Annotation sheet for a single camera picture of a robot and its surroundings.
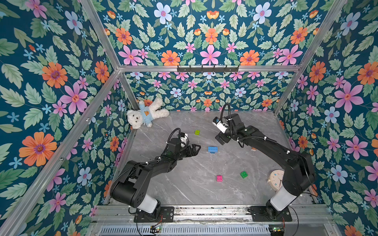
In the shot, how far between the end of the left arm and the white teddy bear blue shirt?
41cm

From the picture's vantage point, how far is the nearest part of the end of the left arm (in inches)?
28.4

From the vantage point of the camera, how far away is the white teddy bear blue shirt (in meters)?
1.07
